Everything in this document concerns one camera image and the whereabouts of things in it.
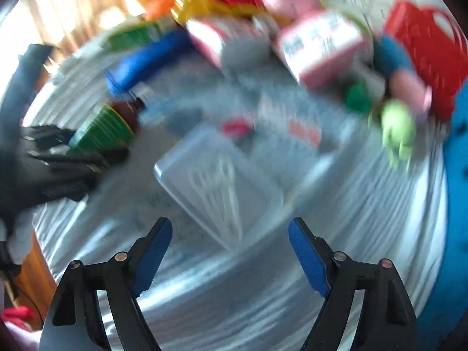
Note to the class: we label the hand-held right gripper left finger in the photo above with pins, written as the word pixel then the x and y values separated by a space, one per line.
pixel 157 252

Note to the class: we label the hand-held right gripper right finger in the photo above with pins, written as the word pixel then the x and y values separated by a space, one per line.
pixel 307 259

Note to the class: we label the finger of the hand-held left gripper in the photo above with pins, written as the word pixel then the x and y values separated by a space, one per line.
pixel 51 134
pixel 80 161

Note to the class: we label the brown bottle green label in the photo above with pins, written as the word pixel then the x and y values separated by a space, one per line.
pixel 104 128

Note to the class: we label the clear plastic box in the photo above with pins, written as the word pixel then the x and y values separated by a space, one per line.
pixel 215 186

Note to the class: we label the green plush toy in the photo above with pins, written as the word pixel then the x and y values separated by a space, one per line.
pixel 397 124

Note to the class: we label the grey fabric desktop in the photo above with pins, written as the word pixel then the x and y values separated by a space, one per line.
pixel 226 299

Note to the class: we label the blue fuzzy duster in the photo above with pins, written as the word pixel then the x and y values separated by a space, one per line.
pixel 146 62

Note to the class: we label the beige curtain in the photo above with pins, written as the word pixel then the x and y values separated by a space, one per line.
pixel 73 7

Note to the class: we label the green medicine box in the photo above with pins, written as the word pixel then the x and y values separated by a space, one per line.
pixel 135 36

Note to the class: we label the clear packet red label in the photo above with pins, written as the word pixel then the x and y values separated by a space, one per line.
pixel 292 120

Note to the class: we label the red cloth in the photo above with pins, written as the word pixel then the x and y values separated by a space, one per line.
pixel 18 315

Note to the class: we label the small red object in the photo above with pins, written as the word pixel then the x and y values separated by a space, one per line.
pixel 237 128

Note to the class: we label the blue fabric cushion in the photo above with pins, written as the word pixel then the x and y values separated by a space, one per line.
pixel 457 208

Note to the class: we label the orange plush toy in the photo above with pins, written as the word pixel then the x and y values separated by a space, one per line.
pixel 160 6

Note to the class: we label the small green toy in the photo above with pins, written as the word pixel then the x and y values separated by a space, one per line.
pixel 359 98

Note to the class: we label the small red white box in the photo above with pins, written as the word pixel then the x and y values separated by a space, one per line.
pixel 212 38

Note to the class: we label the yellow toy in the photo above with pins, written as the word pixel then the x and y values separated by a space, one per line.
pixel 199 7

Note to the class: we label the large red white box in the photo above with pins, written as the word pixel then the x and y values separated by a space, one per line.
pixel 321 49

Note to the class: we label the pig plush toy blue shirt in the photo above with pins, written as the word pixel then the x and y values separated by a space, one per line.
pixel 396 65

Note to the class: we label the red plastic carry case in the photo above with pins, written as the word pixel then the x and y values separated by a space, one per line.
pixel 427 47

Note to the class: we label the wooden frame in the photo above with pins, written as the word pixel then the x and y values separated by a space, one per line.
pixel 38 274

